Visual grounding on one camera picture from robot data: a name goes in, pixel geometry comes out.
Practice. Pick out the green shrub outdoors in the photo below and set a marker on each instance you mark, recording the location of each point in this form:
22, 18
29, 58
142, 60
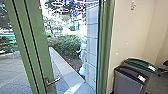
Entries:
66, 45

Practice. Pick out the low green hedge outdoors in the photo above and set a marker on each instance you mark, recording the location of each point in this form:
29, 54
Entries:
6, 45

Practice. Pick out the green framed glass door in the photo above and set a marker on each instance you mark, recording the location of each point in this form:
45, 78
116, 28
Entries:
36, 40

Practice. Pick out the white wall thermostat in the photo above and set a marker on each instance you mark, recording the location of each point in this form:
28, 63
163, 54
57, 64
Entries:
133, 5

